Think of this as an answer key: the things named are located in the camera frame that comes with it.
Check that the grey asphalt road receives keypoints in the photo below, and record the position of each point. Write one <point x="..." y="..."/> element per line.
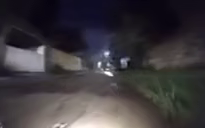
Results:
<point x="73" y="103"/>

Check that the grass verge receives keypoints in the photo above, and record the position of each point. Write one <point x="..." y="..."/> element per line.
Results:
<point x="170" y="93"/>

